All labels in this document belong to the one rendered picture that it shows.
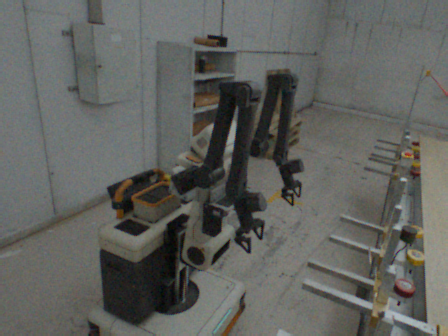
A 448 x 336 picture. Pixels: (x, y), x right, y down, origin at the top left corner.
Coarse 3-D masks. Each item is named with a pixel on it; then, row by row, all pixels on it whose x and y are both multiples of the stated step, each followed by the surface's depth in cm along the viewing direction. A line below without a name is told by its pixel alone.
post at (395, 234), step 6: (396, 228) 127; (390, 234) 130; (396, 234) 128; (390, 240) 129; (396, 240) 128; (390, 246) 130; (390, 252) 131; (384, 258) 133; (390, 258) 132; (384, 264) 134; (390, 264) 133; (384, 270) 134; (378, 276) 136; (372, 300) 141
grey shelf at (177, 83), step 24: (168, 48) 325; (192, 48) 316; (216, 48) 353; (168, 72) 334; (192, 72) 324; (216, 72) 390; (168, 96) 343; (192, 96) 334; (168, 120) 352; (192, 120) 344; (168, 144) 362; (168, 168) 373
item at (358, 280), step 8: (312, 264) 142; (320, 264) 142; (328, 272) 140; (336, 272) 139; (344, 272) 139; (352, 280) 137; (360, 280) 136; (368, 280) 136; (368, 288) 135; (392, 288) 134; (392, 296) 132; (400, 296) 131
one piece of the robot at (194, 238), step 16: (192, 160) 136; (224, 160) 146; (224, 176) 152; (208, 192) 145; (192, 208) 153; (192, 224) 150; (224, 224) 167; (192, 240) 153; (208, 240) 154; (224, 240) 161; (192, 256) 156; (208, 256) 152
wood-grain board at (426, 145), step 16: (432, 144) 355; (432, 160) 299; (432, 176) 258; (432, 192) 227; (432, 208) 202; (432, 224) 183; (432, 240) 167; (432, 256) 153; (432, 272) 142; (432, 288) 132; (432, 304) 123; (432, 320) 116
